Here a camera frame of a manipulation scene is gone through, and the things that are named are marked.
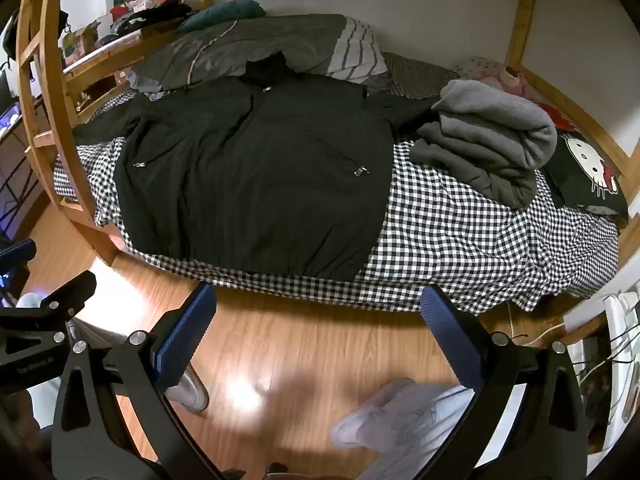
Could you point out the black zip jacket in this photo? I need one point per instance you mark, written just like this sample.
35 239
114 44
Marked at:
250 185

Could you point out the wooden bunk bed frame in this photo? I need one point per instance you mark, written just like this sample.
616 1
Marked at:
50 60

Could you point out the teal pillow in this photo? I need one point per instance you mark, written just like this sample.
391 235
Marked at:
225 12

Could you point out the white patterned pillow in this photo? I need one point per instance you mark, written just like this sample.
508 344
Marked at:
477 65

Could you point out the folded grey blanket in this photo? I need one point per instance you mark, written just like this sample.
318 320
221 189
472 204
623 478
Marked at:
490 125

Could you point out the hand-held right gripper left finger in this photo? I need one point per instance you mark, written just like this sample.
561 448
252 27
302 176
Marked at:
184 332

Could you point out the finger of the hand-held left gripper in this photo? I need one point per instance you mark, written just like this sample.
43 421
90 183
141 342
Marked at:
65 296
17 252

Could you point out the grey striped pillow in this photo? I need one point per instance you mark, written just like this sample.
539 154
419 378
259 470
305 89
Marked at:
260 45

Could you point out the person's white left shoe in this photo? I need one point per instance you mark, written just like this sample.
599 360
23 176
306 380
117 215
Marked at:
192 395

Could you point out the person's white shoe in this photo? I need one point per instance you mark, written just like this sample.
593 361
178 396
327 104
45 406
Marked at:
192 395
395 420

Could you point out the pink red plush toy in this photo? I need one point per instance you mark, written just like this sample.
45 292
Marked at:
520 85

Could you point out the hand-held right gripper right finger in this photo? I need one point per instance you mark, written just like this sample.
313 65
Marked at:
450 342

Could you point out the black cartoon cat cushion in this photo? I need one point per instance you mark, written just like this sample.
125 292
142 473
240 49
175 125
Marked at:
585 170

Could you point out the black metal desk frame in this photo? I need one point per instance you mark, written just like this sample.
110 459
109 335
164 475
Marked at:
20 185

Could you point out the black white checkered bed sheet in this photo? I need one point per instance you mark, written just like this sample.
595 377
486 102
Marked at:
450 230

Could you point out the person's white right shoe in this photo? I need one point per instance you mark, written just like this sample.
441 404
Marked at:
395 420

